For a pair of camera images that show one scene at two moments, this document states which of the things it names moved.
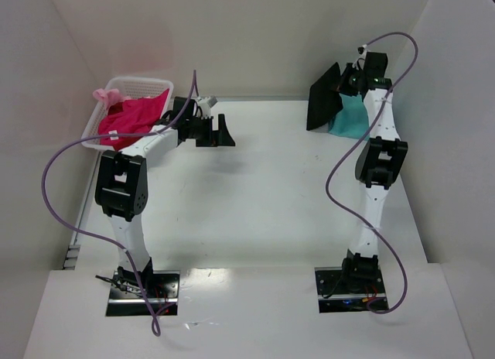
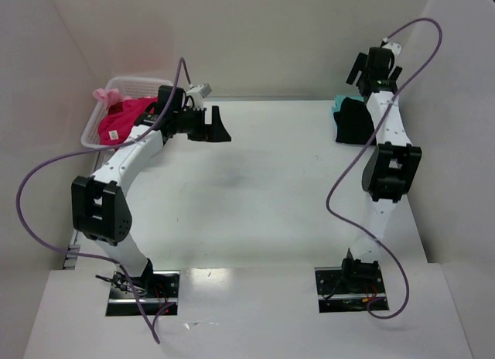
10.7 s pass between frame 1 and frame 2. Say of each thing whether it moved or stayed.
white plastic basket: stayed
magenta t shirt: stayed
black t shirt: moved
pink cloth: stayed
